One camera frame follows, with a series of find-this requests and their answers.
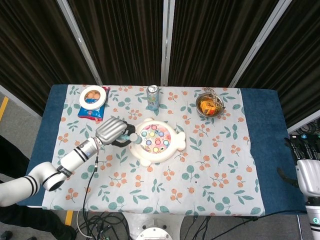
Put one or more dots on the blue table cover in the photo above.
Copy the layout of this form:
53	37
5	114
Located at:
270	125

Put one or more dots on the blue snack bag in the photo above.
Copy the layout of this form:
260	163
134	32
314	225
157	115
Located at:
91	115

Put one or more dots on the grey partition post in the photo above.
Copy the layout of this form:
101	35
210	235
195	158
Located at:
260	42
166	42
80	42

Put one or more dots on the dark pleated curtain panel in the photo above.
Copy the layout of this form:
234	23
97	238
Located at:
297	62
120	40
32	45
212	40

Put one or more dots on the floral tablecloth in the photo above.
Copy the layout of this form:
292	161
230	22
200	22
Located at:
155	185

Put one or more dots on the steel bowl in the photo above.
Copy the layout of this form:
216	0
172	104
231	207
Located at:
200	110

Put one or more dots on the light blue toy hammer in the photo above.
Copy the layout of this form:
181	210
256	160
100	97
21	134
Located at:
135	139

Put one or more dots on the black box with green lights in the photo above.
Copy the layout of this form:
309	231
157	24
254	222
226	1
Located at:
312	137

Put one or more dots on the grey partition rail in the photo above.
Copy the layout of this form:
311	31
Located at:
17	98
303	123

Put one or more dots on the light blue drink can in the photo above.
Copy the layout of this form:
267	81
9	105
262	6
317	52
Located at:
152	101

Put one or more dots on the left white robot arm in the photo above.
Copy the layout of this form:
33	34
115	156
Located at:
72	160

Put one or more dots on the fish-shaped toy board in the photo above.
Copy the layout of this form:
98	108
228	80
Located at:
156	155

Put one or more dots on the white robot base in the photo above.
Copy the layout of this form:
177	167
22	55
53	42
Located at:
155	225

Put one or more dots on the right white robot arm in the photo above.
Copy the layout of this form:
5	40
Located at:
313	220

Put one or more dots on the orange toy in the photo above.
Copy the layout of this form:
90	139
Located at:
206	106

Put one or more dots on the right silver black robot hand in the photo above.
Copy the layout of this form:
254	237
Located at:
310	177

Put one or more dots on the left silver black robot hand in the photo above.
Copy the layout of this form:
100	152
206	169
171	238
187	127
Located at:
110	130

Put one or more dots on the white tape roll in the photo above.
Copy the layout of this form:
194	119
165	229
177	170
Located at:
83	102

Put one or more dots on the person in black clothes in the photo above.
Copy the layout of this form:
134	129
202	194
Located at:
30	222

